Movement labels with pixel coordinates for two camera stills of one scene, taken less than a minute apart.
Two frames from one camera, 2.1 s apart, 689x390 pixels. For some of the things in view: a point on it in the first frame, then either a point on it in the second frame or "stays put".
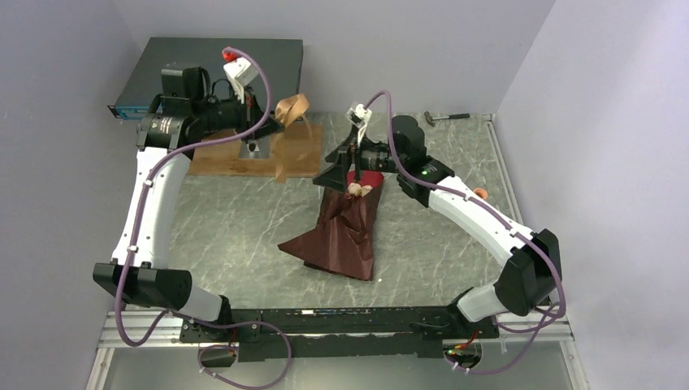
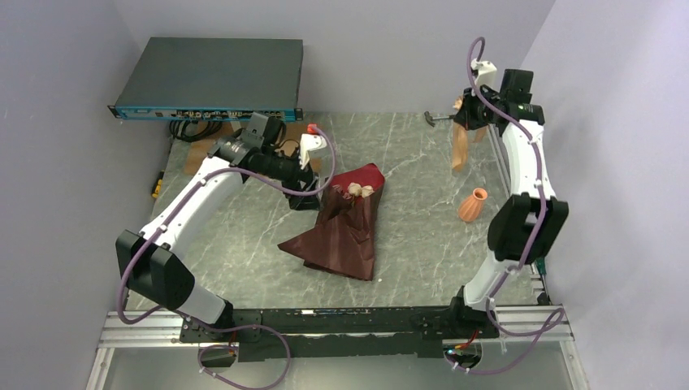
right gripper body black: x=370 y=157 → x=477 y=112
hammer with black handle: x=451 y=116 stays put
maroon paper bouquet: x=341 y=241 stays put
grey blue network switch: x=281 y=59 stays put
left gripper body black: x=244 y=114 → x=291 y=175
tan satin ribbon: x=288 y=110 → x=461 y=148
